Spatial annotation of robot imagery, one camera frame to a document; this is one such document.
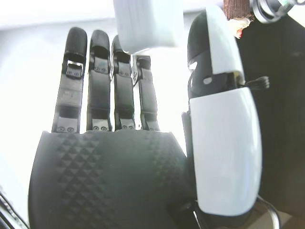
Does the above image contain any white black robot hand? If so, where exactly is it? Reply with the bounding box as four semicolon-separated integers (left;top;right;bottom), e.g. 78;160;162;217
28;4;271;229

